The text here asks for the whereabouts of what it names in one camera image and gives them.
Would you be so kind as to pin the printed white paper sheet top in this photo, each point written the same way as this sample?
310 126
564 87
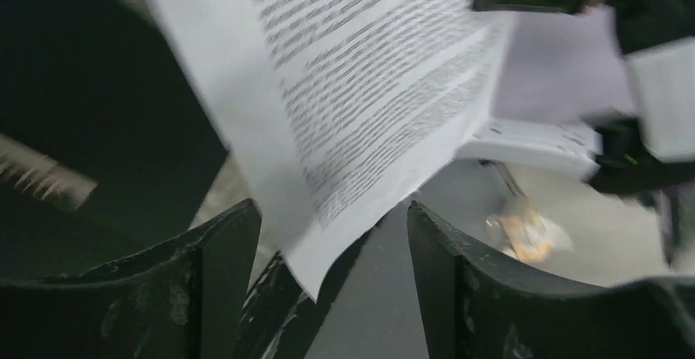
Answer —
336 110

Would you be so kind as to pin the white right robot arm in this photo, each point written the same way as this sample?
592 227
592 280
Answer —
620 155

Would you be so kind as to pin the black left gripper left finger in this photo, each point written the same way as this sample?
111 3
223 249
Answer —
180 299

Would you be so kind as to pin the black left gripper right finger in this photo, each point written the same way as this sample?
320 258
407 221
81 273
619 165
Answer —
476 302

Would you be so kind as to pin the metal folder clip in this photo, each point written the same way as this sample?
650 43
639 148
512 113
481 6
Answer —
30 172

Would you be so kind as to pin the crumpled plastic bag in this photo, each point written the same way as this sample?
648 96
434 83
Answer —
521 232

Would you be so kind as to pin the beige folder with black inside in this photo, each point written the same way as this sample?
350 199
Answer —
94 86

